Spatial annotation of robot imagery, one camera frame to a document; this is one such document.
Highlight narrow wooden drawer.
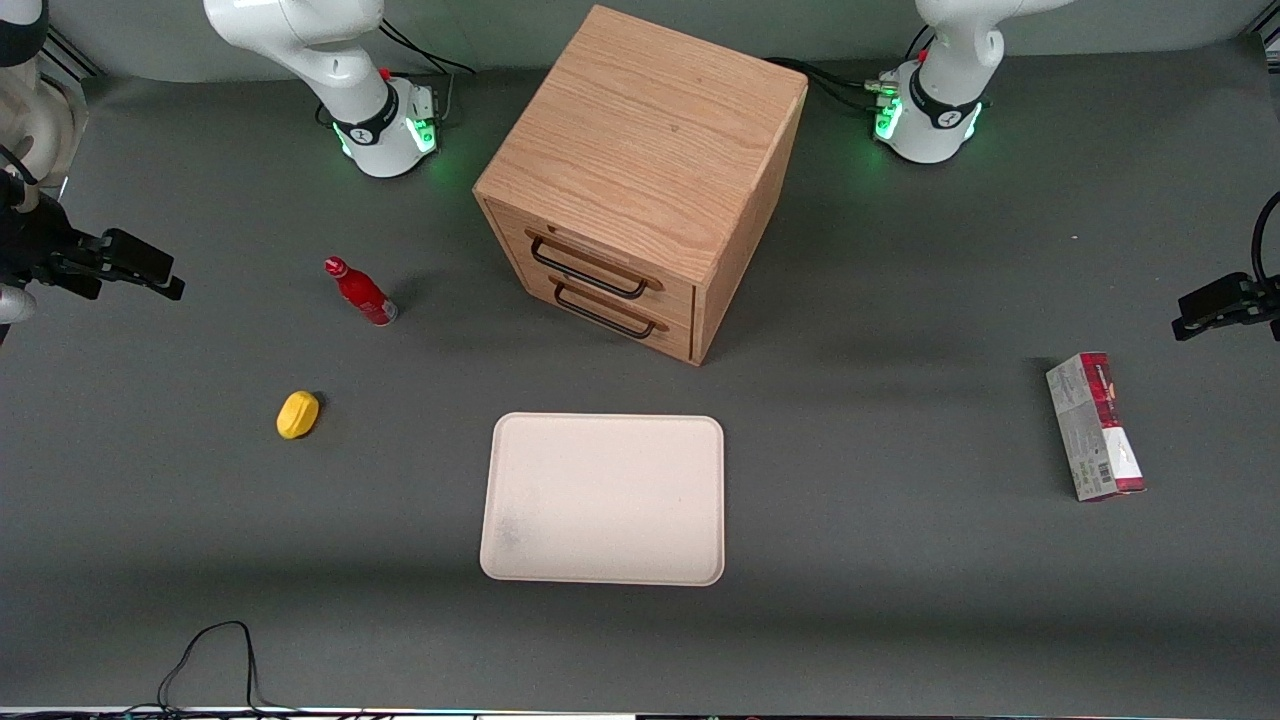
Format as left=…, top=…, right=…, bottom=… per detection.
left=505, top=262, right=695, bottom=362

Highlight black right arm base cables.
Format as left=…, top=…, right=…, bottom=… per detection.
left=375, top=18, right=477, bottom=129

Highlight long black drawer handle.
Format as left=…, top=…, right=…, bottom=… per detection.
left=527, top=232, right=651, bottom=300

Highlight wooden drawer cabinet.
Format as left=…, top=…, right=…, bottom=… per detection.
left=473, top=5, right=809, bottom=367

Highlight thin black looped cable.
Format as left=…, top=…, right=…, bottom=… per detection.
left=0, top=621, right=311, bottom=720

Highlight wide wooden drawer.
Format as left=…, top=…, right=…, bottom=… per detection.
left=488, top=203, right=698, bottom=323

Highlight yellow lemon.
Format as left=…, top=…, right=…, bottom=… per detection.
left=276, top=390, right=322, bottom=441

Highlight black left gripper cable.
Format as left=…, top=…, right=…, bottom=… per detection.
left=1251, top=189, right=1280, bottom=291

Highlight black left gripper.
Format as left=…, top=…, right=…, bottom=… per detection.
left=1171, top=273, right=1280, bottom=343

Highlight black left arm base cables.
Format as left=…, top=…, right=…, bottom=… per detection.
left=764, top=25, right=937, bottom=113

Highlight black arm base cables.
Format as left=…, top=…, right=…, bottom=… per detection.
left=375, top=18, right=477, bottom=129
left=764, top=25, right=937, bottom=113

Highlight beige rectangular tray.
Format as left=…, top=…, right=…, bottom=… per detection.
left=479, top=412, right=726, bottom=587

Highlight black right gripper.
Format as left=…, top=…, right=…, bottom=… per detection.
left=0, top=176, right=187, bottom=301

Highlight red coke bottle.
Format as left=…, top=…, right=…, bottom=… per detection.
left=323, top=256, right=399, bottom=327

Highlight red and grey carton box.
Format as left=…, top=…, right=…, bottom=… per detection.
left=1045, top=351, right=1147, bottom=503

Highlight short black drawer handle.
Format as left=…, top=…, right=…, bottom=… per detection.
left=552, top=283, right=659, bottom=339

